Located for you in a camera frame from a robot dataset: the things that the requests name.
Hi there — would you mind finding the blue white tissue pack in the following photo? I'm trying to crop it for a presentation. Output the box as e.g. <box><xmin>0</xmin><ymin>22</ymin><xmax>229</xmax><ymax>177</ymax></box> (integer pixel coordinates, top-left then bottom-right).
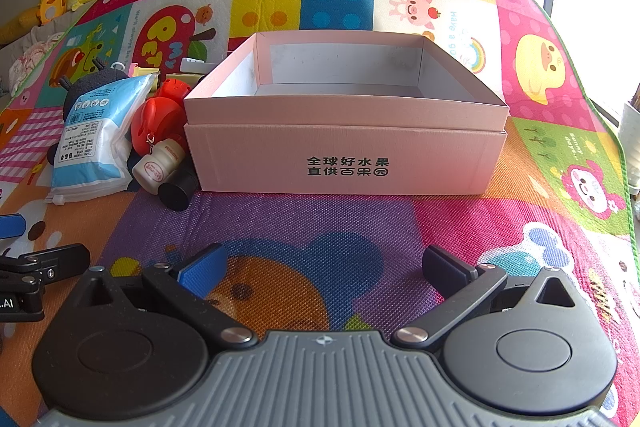
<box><xmin>46</xmin><ymin>73</ymin><xmax>160</xmax><ymax>206</ymax></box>

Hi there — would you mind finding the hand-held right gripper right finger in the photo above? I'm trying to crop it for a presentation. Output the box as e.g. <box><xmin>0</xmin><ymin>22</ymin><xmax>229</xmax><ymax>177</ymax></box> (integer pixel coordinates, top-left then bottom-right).
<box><xmin>391</xmin><ymin>245</ymin><xmax>581</xmax><ymax>350</ymax></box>

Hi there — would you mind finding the black plush toy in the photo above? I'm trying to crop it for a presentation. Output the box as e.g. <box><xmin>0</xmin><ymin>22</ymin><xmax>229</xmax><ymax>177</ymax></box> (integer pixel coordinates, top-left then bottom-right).
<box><xmin>59</xmin><ymin>58</ymin><xmax>133</xmax><ymax>118</ymax></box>

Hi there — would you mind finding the yellow duck plush toy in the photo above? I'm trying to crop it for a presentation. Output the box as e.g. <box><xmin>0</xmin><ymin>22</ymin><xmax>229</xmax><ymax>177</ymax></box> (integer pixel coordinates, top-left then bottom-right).
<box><xmin>39</xmin><ymin>0</ymin><xmax>76</xmax><ymax>26</ymax></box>

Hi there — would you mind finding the black cylinder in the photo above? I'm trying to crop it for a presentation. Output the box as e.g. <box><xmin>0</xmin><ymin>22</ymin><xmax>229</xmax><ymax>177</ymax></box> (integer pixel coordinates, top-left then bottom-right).
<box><xmin>158</xmin><ymin>159</ymin><xmax>201</xmax><ymax>211</ymax></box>

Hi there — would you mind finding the colourful cartoon play mat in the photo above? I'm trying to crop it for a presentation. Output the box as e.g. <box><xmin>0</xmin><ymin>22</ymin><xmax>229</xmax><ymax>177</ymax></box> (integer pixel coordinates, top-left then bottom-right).
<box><xmin>0</xmin><ymin>0</ymin><xmax>640</xmax><ymax>427</ymax></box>

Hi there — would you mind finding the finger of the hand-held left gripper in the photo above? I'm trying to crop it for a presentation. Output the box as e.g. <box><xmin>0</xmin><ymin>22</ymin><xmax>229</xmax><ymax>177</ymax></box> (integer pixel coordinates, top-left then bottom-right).
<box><xmin>0</xmin><ymin>213</ymin><xmax>27</xmax><ymax>242</ymax></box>
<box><xmin>0</xmin><ymin>243</ymin><xmax>92</xmax><ymax>293</ymax></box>

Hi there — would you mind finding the small yogurt bottle keychain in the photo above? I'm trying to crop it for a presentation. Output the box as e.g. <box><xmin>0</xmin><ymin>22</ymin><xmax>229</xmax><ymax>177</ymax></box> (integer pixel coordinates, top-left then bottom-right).
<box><xmin>132</xmin><ymin>138</ymin><xmax>187</xmax><ymax>195</ymax></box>

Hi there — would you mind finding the orange-red round toy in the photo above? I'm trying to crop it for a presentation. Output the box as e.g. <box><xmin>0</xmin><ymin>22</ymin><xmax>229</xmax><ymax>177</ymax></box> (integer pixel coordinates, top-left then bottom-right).
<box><xmin>127</xmin><ymin>97</ymin><xmax>183</xmax><ymax>156</ymax></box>

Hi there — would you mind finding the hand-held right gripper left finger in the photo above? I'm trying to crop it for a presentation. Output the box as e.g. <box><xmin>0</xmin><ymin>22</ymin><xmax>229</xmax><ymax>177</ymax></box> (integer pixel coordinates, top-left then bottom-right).
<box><xmin>75</xmin><ymin>243</ymin><xmax>256</xmax><ymax>350</ymax></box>

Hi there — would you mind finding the white plant pot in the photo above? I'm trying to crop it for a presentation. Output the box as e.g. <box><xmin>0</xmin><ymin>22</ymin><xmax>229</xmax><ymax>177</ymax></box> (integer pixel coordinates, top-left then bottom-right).
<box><xmin>620</xmin><ymin>99</ymin><xmax>640</xmax><ymax>195</ymax></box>

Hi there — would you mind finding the pink white cloth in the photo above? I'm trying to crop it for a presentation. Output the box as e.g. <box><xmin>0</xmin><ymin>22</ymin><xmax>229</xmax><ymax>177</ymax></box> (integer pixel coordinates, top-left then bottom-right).
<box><xmin>7</xmin><ymin>32</ymin><xmax>66</xmax><ymax>90</ymax></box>

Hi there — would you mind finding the pink cardboard box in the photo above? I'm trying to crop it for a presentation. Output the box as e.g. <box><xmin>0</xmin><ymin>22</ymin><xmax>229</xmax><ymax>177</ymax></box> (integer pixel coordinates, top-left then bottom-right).
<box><xmin>182</xmin><ymin>32</ymin><xmax>511</xmax><ymax>196</ymax></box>

